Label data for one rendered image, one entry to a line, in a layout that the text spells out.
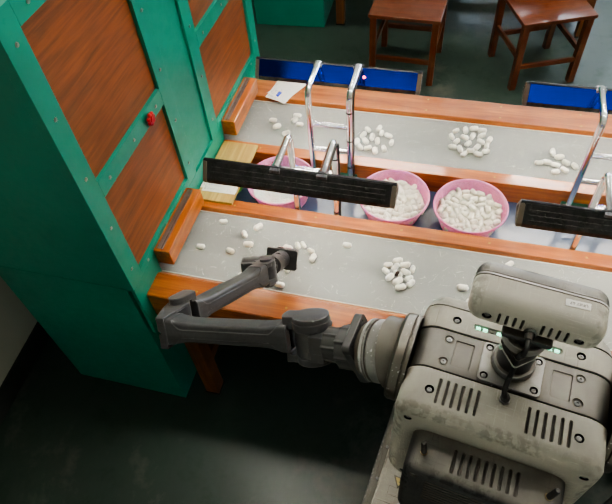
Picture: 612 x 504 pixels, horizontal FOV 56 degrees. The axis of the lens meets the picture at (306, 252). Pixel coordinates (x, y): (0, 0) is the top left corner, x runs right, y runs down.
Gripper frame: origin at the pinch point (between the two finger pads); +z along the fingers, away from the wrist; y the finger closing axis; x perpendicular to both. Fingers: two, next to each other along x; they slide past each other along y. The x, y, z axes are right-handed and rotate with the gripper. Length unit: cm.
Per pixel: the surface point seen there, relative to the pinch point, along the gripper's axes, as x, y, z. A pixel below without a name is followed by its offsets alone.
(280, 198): -14.3, 13.0, 29.5
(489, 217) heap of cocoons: -17, -65, 35
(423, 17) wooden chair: -112, -20, 185
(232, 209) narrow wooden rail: -9.2, 28.2, 18.7
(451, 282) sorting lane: 3, -54, 9
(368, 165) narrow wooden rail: -30, -17, 43
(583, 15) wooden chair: -121, -110, 196
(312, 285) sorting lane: 9.8, -9.0, 0.9
